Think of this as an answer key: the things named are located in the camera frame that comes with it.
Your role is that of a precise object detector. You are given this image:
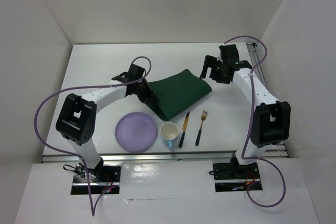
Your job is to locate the light blue mug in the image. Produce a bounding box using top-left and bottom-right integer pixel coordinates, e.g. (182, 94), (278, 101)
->
(160, 122), (179, 150)

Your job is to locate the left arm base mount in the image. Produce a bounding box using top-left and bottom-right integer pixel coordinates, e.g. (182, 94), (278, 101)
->
(63, 164), (121, 195)

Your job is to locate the dark green placemat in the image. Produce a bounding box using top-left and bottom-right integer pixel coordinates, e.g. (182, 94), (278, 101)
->
(149, 69), (212, 121)

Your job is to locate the gold knife green handle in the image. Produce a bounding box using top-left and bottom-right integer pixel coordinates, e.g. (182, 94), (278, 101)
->
(179, 112), (190, 148)

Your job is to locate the gold fork green handle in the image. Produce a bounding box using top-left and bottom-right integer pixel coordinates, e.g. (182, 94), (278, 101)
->
(195, 110), (208, 146)

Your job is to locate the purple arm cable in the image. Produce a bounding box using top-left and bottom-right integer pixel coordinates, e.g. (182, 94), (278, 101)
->
(35, 56), (152, 217)
(223, 35), (287, 205)

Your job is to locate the lilac plate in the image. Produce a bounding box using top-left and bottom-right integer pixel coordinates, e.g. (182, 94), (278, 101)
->
(114, 112), (157, 153)

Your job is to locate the aluminium front rail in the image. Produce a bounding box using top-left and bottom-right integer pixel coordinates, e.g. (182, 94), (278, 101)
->
(41, 145), (289, 163)

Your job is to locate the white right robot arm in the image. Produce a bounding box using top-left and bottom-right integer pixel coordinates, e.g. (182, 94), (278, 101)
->
(209, 45), (291, 178)

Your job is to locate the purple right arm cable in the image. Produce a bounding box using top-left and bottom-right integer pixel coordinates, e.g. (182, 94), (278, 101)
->
(223, 35), (287, 205)

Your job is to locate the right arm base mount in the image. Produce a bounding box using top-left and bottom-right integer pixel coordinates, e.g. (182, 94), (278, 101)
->
(208, 157), (263, 193)

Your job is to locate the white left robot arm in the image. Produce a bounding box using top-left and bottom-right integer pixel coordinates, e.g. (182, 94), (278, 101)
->
(56, 62), (212, 182)

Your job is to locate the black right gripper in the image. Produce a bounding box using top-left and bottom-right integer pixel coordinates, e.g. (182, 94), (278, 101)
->
(200, 55), (230, 84)

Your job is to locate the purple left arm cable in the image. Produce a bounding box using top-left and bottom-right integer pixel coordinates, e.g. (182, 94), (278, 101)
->
(35, 56), (152, 217)

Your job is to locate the aluminium side rail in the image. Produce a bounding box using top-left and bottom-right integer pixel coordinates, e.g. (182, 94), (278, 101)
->
(241, 57), (291, 159)

